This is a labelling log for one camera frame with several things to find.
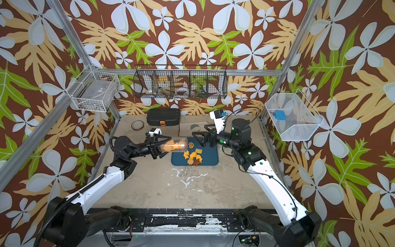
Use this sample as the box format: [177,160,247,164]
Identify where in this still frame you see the white wire basket right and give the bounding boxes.
[265,90,324,142]

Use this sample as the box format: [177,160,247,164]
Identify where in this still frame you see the clear jar orange cookies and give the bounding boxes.
[160,137,188,152]

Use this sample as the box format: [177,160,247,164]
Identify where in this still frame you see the white wire basket left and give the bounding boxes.
[67,65,120,112]

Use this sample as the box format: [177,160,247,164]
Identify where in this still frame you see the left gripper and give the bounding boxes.
[128,135,173,161]

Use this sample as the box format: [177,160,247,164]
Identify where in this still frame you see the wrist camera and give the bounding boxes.
[148,128,161,136]
[209,109,226,134]

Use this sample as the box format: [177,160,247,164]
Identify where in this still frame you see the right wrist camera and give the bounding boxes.
[209,109,226,134]

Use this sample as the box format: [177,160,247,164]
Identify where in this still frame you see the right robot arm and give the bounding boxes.
[192,118,322,247]

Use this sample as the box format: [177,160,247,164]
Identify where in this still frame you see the orange fish cookie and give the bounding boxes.
[189,152,197,160]
[195,155,203,163]

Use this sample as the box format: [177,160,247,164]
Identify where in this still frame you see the blue object in basket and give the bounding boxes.
[274,110,287,120]

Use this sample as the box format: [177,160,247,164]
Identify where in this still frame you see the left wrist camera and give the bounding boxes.
[148,128,161,136]

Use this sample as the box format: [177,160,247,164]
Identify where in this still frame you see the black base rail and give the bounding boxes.
[101,208,269,233]

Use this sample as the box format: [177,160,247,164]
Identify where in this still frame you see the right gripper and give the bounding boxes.
[193,125,241,153]

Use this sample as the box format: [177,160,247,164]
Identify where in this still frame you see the white wire basket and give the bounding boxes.
[67,65,120,112]
[265,90,324,142]

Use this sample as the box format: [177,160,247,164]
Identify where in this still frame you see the brown tape roll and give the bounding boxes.
[131,120,145,131]

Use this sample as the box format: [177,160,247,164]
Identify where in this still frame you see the black tool case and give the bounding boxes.
[147,108,181,127]

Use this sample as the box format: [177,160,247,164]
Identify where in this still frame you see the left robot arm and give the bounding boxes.
[34,132,172,247]

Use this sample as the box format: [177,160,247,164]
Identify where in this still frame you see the black wire basket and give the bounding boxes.
[132,65,228,99]

